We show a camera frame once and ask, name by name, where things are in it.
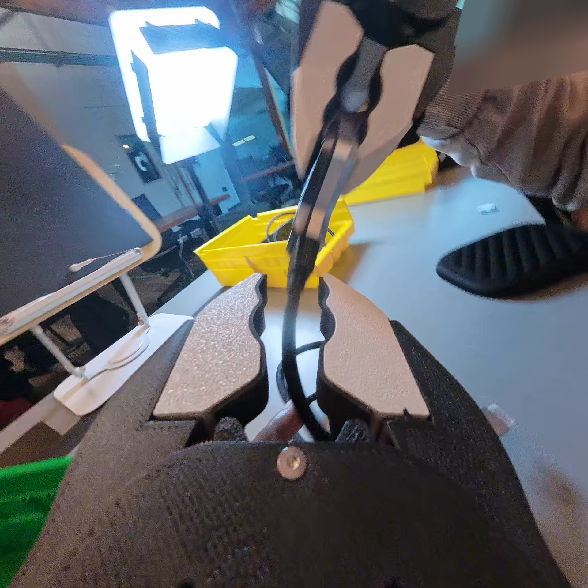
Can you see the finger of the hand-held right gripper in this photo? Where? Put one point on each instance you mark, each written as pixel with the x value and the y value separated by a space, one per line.
pixel 399 101
pixel 312 92

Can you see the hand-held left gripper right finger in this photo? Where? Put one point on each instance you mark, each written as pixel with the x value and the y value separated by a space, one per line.
pixel 367 358

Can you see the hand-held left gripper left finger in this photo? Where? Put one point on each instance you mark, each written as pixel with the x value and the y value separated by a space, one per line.
pixel 211 358

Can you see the green plastic bin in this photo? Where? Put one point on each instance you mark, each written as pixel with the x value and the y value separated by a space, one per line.
pixel 23 514

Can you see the person's right forearm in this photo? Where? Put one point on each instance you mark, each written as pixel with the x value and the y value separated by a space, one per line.
pixel 528 138

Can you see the person's left hand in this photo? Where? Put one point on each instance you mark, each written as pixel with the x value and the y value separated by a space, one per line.
pixel 278 425

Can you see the yellow plastic bin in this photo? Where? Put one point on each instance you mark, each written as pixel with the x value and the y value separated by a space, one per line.
pixel 239 257
pixel 399 174

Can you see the bright light panel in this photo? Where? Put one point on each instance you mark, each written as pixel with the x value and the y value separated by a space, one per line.
pixel 183 92

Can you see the white monitor stand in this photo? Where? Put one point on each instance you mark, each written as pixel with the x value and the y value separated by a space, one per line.
pixel 82 395

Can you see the small clear plastic piece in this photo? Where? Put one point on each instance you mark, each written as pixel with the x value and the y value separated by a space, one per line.
pixel 498 420
pixel 488 209

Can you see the black ribbed wrist rest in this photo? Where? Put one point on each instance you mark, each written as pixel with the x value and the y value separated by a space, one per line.
pixel 514 262

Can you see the wood-framed dark monitor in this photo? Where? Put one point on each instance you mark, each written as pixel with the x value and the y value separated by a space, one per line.
pixel 55 206

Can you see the dark wall poster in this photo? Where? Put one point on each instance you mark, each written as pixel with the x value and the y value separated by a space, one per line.
pixel 140 160

